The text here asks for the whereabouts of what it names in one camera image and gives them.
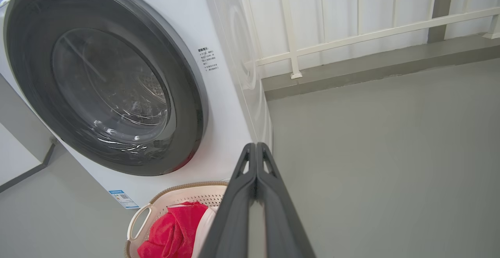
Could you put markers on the white metal railing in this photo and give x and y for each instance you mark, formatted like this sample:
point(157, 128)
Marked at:
point(351, 37)

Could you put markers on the red and white clothes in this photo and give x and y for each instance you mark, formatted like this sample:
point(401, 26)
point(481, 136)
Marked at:
point(172, 230)

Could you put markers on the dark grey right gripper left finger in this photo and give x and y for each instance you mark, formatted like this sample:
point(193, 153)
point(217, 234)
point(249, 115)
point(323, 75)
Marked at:
point(234, 219)

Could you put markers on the blue energy label sticker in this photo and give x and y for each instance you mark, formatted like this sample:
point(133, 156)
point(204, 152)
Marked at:
point(123, 198)

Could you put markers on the black washer door with glass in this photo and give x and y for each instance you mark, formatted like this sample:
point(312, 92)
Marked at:
point(35, 55)

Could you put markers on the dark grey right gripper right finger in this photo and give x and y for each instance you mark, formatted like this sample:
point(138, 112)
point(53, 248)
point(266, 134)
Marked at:
point(279, 219)

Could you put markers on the white front-load washing machine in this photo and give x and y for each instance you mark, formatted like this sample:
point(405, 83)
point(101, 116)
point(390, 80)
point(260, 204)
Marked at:
point(226, 133)

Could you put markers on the cream laundry basket brown rim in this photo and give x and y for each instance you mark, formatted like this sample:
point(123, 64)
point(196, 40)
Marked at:
point(175, 193)

